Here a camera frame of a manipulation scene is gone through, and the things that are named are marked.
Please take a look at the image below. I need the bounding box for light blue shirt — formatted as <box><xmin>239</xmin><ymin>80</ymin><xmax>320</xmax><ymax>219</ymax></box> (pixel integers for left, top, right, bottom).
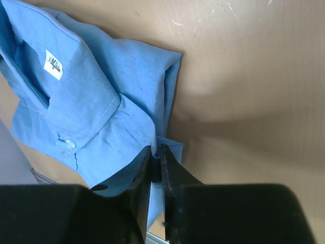
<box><xmin>0</xmin><ymin>0</ymin><xmax>184</xmax><ymax>229</ymax></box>

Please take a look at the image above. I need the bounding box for aluminium left side rail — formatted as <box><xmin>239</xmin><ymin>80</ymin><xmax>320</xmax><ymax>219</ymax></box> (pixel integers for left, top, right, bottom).
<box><xmin>30</xmin><ymin>168</ymin><xmax>56</xmax><ymax>185</ymax></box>

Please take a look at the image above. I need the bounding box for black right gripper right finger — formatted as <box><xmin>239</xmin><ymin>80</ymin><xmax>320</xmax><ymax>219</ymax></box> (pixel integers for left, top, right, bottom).
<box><xmin>160</xmin><ymin>145</ymin><xmax>315</xmax><ymax>243</ymax></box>

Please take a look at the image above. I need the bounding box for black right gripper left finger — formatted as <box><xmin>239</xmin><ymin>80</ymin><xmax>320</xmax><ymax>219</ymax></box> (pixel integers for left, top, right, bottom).
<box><xmin>1</xmin><ymin>146</ymin><xmax>151</xmax><ymax>243</ymax></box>

